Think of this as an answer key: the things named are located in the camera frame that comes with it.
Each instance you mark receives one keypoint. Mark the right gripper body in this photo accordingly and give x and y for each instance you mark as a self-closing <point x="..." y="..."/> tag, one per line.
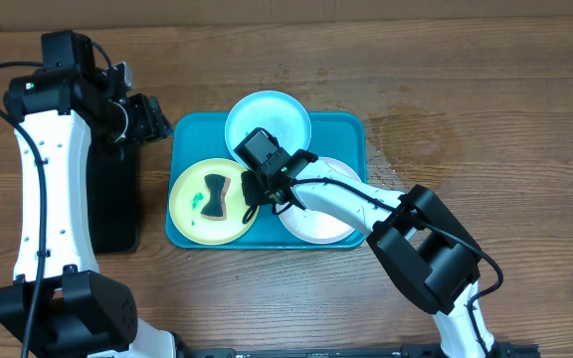
<point x="260" y="187"/>

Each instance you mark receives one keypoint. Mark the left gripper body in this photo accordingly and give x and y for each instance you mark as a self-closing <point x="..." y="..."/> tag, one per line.
<point x="141" y="125"/>

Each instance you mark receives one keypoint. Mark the orange and black sponge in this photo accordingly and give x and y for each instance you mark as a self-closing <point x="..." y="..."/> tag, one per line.
<point x="218" y="186"/>

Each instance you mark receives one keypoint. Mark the yellow green plate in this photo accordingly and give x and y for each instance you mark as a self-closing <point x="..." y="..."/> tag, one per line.
<point x="189" y="194"/>

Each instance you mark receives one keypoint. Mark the light blue plate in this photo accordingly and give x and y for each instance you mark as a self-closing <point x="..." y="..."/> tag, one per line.
<point x="280" y="114"/>

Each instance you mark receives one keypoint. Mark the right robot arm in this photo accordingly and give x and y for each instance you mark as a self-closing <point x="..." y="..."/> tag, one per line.
<point x="427" y="253"/>

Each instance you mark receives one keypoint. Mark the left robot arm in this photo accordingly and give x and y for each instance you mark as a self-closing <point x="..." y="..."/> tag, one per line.
<point x="79" y="129"/>

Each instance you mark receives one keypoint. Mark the teal plastic serving tray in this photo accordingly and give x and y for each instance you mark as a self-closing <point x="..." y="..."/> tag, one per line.
<point x="339" y="135"/>

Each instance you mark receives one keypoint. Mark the black plastic tray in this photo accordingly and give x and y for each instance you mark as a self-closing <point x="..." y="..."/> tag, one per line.
<point x="113" y="198"/>

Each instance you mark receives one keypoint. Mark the white plate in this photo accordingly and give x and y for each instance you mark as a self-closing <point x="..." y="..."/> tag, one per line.
<point x="313" y="227"/>

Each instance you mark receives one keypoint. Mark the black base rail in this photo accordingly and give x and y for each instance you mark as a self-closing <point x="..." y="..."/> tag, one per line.
<point x="502" y="350"/>

